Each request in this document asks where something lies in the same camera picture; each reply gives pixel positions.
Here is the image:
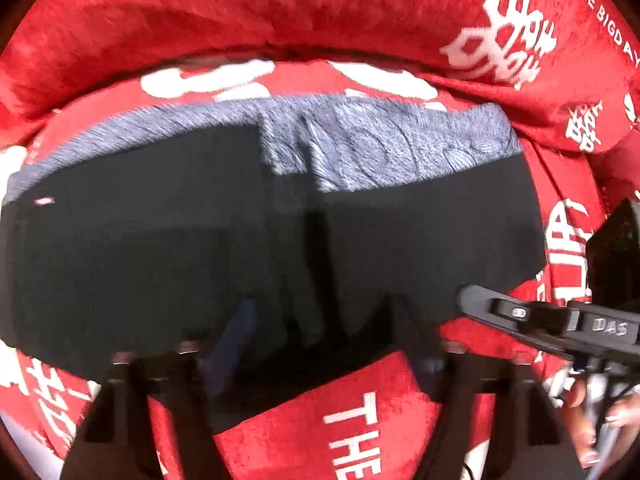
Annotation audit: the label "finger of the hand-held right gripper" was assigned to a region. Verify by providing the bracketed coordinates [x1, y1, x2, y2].
[457, 284, 581, 356]

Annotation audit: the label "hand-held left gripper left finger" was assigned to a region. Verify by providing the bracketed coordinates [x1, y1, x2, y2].
[60, 305, 263, 480]

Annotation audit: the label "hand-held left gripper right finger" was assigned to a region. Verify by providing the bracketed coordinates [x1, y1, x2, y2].
[387, 296, 586, 480]

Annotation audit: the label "black pants with blue-grey trim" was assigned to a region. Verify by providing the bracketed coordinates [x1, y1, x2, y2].
[0, 94, 548, 436]

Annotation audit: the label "person's right hand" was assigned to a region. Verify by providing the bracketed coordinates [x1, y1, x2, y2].
[562, 377, 640, 466]

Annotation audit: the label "red printed bed sheet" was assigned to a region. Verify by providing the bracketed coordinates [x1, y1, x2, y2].
[0, 57, 640, 480]

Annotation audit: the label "red printed folded quilt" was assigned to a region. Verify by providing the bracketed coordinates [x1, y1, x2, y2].
[0, 0, 640, 155]

